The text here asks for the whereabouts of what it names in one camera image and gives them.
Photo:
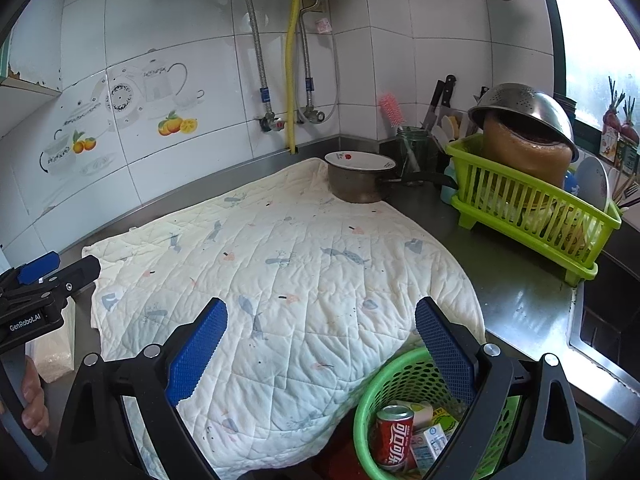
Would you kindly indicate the teal cup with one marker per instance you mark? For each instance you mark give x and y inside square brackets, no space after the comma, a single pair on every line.
[448,192]

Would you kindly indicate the pink brush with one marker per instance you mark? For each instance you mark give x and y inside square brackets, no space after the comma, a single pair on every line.
[391,109]

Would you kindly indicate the bag of white grains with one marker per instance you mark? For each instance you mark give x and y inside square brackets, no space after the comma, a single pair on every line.
[52,355]

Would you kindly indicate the small white blue carton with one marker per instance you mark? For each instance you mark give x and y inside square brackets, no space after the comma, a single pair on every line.
[429,444]

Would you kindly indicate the metal colander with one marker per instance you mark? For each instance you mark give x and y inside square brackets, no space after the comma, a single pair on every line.
[520,105]

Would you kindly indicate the cream drink carton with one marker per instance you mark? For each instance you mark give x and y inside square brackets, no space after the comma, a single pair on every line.
[419,410]

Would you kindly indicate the red soda can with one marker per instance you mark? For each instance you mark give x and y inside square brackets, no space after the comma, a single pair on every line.
[395,440]

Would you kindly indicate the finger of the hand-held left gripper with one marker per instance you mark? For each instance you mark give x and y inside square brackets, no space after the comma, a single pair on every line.
[37,267]
[77,275]

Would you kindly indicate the white bowl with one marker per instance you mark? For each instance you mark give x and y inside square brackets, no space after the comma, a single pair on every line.
[360,160]

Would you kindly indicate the wall shelf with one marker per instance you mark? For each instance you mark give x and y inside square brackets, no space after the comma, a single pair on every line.
[25,91]

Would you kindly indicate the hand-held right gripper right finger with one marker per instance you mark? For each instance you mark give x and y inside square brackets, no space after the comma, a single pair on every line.
[445,355]

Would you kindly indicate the white plate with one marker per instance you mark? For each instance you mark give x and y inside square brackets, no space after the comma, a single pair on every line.
[595,180]

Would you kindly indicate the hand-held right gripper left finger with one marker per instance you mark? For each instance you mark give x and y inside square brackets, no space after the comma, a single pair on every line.
[197,355]

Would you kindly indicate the pink label tag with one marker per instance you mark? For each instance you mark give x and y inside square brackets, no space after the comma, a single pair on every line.
[323,25]

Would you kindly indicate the green plastic basket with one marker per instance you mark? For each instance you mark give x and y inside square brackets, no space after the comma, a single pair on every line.
[395,385]

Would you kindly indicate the green plastic dish rack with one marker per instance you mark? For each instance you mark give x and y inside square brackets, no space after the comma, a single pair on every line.
[500,195]

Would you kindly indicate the metal pipe valve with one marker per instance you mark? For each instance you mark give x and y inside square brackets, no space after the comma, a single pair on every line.
[270,123]
[312,115]

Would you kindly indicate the yellow green drink carton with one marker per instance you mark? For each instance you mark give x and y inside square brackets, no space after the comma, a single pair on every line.
[443,418]

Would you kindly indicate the brown jar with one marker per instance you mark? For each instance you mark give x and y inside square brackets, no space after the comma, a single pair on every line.
[515,150]

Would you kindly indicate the green glass jar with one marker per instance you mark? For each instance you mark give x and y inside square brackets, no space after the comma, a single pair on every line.
[420,152]

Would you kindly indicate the metal saucepan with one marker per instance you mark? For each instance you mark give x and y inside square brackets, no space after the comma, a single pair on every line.
[357,185]

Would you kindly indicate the white quilted mat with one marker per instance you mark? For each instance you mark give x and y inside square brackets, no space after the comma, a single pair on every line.
[300,270]

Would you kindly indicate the steel sink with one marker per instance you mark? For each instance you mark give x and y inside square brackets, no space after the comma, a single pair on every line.
[605,320]

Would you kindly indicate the wooden chopsticks bundle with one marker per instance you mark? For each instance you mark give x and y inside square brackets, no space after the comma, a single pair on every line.
[625,182]

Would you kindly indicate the windowsill plant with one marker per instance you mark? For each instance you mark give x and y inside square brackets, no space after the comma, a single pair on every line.
[622,120]

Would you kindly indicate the person's left hand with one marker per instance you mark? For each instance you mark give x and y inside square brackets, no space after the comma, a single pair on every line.
[35,400]

